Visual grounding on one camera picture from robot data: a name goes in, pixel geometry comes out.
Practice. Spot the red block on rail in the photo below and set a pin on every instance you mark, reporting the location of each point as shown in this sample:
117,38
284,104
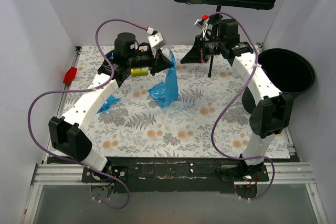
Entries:
70,76

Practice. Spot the floral patterned table mat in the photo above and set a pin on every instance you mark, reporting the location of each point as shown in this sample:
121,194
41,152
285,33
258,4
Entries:
195,125

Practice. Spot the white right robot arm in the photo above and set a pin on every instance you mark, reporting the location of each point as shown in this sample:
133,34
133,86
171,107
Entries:
272,107

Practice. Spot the small blue trash bag piece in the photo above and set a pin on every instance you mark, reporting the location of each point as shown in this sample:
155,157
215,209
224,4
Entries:
108,103

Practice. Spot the blue trash bag roll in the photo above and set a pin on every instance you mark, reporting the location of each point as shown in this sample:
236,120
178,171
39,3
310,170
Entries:
166,92

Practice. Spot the yellow toy block house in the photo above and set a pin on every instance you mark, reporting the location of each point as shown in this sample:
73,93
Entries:
137,72

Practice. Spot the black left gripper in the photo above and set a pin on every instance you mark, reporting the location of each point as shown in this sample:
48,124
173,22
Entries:
156,60

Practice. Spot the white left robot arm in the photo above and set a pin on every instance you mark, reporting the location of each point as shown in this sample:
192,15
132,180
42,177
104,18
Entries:
68,132

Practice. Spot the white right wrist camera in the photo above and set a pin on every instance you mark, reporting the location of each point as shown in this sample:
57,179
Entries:
202,24

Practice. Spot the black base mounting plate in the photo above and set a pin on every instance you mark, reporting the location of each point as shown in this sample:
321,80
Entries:
145,174

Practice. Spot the black ribbed trash bin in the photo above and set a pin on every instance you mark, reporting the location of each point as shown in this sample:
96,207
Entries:
288,71

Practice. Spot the aluminium frame rail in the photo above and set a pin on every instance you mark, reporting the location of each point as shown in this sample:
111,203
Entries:
57,173

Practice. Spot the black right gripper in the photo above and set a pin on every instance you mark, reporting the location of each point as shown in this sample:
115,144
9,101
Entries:
198,50

